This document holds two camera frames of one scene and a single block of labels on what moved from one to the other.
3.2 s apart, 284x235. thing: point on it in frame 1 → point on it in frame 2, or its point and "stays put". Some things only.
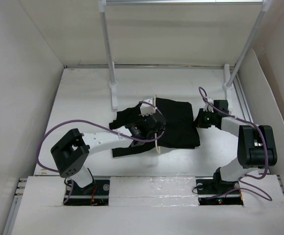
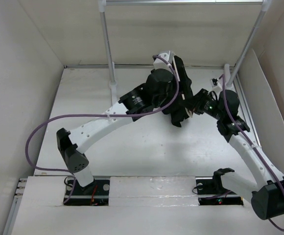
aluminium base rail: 210,192 stays put
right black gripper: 199,122 → 200,98
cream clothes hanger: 157,150 → 189,113
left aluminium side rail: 16,203 stays put
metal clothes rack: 229,73 stays put
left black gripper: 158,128 → 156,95
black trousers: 180,131 → 177,109
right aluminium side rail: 243,100 stays put
